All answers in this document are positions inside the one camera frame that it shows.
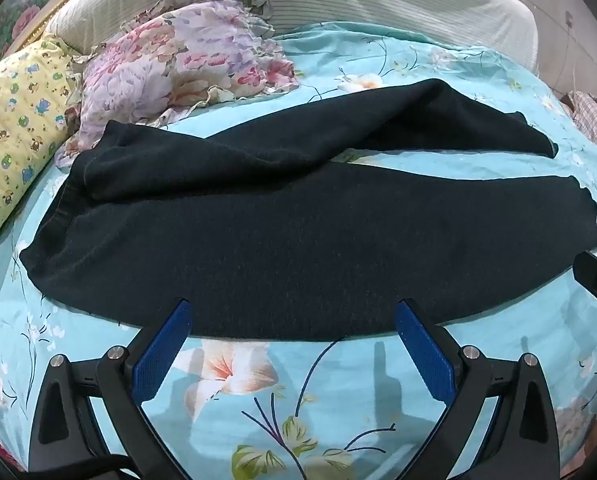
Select gold framed floral painting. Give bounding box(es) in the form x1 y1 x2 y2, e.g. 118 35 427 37
0 0 114 61

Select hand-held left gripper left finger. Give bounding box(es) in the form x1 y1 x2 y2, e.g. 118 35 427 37
27 299 194 480

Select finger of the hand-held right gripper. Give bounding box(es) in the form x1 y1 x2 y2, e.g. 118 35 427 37
573 250 597 328

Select black pants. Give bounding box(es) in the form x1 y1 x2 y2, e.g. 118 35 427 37
19 79 597 343

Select plaid cloth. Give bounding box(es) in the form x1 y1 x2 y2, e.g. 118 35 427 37
563 90 597 166

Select pink purple floral pillow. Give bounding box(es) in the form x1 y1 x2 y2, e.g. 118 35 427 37
53 0 299 168

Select yellow cartoon print pillow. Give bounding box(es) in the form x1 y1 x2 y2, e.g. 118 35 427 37
0 35 86 266

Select turquoise floral bed sheet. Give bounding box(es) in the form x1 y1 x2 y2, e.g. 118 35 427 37
0 21 597 480

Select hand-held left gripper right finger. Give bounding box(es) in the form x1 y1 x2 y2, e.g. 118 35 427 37
395 299 563 480

